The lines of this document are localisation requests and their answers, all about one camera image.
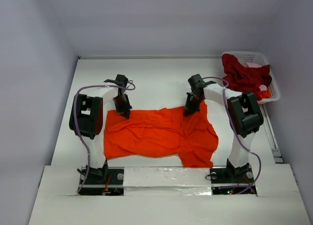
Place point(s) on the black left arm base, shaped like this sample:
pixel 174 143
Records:
pixel 102 182

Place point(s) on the orange t-shirt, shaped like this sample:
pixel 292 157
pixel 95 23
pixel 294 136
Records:
pixel 162 133

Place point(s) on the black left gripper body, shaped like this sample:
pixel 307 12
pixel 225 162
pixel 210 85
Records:
pixel 122 106

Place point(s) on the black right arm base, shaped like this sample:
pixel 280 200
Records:
pixel 223 184

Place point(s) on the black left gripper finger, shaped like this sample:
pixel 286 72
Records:
pixel 126 107
pixel 120 105

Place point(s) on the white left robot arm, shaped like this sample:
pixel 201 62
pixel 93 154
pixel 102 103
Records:
pixel 88 122

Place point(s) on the pink garment in basket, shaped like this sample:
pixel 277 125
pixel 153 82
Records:
pixel 252 65

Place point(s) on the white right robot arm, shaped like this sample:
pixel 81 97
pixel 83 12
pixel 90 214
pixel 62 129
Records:
pixel 245 119

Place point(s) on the orange-red garment in basket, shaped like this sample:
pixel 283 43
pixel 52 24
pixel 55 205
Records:
pixel 266 94

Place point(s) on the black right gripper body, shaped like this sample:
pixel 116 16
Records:
pixel 192 105

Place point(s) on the dark red t-shirt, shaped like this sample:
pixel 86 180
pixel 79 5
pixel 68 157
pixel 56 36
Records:
pixel 244 79

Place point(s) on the white plastic basket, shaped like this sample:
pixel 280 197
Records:
pixel 257 57

